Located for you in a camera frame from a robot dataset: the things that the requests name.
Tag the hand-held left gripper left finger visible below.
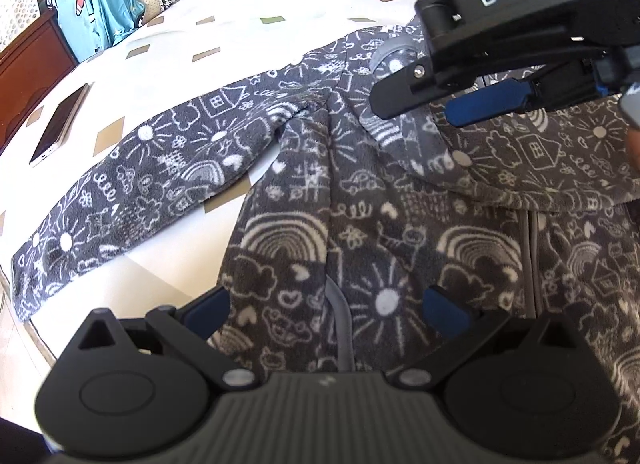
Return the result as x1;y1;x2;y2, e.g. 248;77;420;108
75;286;261;391

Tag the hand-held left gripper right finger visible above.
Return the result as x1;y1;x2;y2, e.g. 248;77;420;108
387;286;583;391

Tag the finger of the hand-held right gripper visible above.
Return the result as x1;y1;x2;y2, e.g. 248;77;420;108
444;79;545;128
371;58;482;120

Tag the grey doodle print fleece jacket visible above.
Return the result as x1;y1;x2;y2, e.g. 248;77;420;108
11;11;640;464

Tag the smartphone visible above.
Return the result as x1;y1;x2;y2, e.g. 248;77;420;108
29;83;91;167

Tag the dark wooden cabinet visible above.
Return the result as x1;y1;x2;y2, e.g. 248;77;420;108
0;9;78;145

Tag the blue cartoon print garment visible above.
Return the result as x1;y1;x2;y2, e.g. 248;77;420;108
47;0;147;62

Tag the white perforated laundry basket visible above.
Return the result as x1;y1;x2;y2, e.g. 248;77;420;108
0;0;41;52

